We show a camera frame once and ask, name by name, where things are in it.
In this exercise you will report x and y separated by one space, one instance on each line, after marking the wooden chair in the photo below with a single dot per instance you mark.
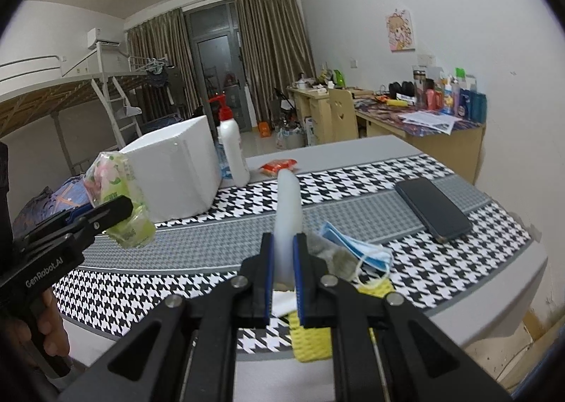
342 115

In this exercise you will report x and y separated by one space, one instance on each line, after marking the black folding cart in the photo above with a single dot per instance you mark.
282 104

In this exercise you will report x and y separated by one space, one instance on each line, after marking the printed desk mat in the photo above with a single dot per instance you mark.
384 113

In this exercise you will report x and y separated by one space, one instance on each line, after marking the metal bunk bed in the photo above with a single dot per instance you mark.
66 90

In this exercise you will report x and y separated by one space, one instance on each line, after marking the white paper sheets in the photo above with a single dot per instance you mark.
430 121

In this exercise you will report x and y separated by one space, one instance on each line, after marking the metal bucket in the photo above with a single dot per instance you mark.
289 139

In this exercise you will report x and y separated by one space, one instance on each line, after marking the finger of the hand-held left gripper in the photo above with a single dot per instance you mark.
108 210

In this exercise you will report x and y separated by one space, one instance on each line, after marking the green bottle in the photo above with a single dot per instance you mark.
338 78

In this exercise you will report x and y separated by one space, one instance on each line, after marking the glass balcony door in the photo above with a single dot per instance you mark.
216 57

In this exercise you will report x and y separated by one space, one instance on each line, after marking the black pouch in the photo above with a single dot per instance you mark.
401 89

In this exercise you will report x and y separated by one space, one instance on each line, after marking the green tissue packet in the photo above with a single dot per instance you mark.
114 177

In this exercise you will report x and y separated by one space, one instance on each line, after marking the white air conditioner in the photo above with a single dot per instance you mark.
102 36

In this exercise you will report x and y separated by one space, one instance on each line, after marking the white blue carton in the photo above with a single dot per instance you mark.
310 131

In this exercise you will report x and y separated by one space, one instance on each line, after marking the cartoon wall poster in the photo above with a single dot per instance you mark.
401 30

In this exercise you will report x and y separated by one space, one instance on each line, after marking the white hanging cloth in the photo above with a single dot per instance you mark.
131 110

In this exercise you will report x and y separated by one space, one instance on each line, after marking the yellow knitted cloth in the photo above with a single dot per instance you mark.
309 344

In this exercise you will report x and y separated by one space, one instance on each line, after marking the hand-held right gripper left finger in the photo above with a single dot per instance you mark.
266 278

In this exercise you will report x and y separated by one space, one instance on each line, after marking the yellow tube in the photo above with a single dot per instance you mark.
396 105

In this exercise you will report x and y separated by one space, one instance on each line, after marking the orange snack packet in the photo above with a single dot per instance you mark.
276 166

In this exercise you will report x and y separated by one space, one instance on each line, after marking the white red pump bottle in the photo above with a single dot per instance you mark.
231 146

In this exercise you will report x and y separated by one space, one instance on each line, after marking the dark hanging clothes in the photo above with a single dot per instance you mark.
159 75

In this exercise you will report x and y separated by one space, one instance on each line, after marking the brown curtain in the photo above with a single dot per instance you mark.
167 44
273 53

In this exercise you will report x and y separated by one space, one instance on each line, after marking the white wall socket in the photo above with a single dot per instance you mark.
427 60

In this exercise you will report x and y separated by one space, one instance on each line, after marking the houndstooth table mat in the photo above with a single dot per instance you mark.
353 212

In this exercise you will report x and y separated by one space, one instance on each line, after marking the orange box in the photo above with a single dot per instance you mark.
265 129

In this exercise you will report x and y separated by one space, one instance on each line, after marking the row of toiletry bottles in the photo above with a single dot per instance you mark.
459 97

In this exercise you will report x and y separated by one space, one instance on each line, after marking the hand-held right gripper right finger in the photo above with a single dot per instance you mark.
299 278

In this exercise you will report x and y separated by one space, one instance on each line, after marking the blue quilt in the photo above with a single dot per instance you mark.
39 207

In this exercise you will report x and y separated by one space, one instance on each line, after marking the person's left hand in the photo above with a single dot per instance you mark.
55 324

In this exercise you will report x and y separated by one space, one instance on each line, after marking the black smartphone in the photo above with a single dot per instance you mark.
435 210

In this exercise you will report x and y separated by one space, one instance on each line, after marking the white foam box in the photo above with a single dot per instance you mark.
176 172

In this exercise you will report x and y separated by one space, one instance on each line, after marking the blue face mask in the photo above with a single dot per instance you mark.
348 247

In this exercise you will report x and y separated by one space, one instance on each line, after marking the clear blue liquid bottle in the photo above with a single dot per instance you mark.
223 163

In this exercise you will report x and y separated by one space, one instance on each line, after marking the blue checked bedding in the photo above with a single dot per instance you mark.
163 123

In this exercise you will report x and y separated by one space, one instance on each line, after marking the light wooden desk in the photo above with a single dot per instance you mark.
450 150
313 115

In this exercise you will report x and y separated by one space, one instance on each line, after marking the white pot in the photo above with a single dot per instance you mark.
302 83

